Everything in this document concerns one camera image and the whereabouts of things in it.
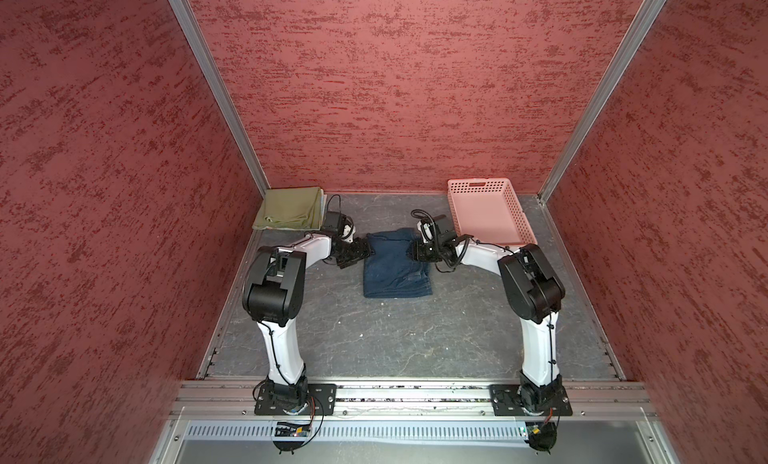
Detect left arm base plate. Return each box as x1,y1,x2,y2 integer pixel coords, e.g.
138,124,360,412
254,381,338,417

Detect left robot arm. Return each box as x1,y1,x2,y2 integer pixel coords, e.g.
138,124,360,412
242,233,375,415

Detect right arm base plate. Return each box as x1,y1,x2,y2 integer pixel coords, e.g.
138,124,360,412
489,383,573,417

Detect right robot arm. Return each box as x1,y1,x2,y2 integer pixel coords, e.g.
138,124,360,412
408,209,566,415

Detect left corner aluminium post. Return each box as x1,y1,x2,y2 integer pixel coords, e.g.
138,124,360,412
168,0,270,197

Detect right circuit board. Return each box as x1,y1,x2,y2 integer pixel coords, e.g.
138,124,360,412
526,422,557,440

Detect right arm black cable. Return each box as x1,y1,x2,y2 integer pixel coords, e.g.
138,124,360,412
410,208,511,275

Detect blue denim skirt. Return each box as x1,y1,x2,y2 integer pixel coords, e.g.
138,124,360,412
363,228,432,299

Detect aluminium front rail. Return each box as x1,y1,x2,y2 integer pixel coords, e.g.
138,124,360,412
170,378,659,422

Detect left circuit board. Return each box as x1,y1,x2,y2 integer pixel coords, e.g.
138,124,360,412
274,421,313,439

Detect floral pastel skirt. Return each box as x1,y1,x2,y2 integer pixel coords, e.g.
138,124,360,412
320,191,329,229

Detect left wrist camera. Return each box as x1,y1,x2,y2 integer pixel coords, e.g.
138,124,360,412
321,211,355,240

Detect pink plastic basket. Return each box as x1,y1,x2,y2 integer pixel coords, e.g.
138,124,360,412
447,178,537,247

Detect corner aluminium post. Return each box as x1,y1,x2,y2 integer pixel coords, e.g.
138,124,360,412
168,0,270,197
538,0,668,206

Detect right corner aluminium post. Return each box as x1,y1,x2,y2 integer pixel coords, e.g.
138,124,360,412
538,0,668,206

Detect olive green skirt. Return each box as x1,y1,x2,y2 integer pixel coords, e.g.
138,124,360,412
253,187,325,231

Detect circuit board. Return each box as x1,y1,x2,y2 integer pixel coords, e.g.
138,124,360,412
274,421,313,439
526,422,557,440

